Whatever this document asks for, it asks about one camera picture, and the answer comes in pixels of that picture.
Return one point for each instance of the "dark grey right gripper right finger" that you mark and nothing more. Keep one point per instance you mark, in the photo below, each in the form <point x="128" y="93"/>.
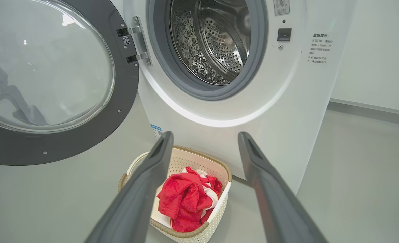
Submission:
<point x="280" y="209"/>

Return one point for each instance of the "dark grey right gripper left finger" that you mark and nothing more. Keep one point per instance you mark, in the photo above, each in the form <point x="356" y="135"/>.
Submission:
<point x="132" y="202"/>

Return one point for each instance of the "red garment with white stripe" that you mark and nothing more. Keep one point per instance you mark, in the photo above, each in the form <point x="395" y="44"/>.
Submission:
<point x="182" y="199"/>

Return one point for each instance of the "grey round glass washer door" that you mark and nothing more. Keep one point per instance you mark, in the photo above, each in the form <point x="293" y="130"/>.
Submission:
<point x="125" y="101"/>

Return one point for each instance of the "cream perforated laundry basket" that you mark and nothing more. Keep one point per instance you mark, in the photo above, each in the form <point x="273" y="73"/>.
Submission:
<point x="219" y="212"/>

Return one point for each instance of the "white front-load washing machine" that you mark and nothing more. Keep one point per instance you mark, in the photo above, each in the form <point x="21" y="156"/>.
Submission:
<point x="287" y="101"/>

